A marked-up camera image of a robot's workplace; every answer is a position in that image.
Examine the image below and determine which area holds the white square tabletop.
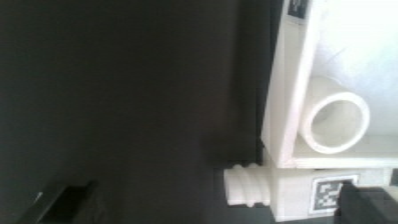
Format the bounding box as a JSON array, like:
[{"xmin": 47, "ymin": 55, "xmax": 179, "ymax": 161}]
[{"xmin": 260, "ymin": 0, "xmax": 398, "ymax": 169}]

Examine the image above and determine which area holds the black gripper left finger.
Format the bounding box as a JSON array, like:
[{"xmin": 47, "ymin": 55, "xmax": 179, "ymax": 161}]
[{"xmin": 24, "ymin": 181, "xmax": 101, "ymax": 224}]

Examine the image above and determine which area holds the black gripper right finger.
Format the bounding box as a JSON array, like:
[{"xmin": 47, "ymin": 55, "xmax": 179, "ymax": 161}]
[{"xmin": 333, "ymin": 182, "xmax": 398, "ymax": 224}]

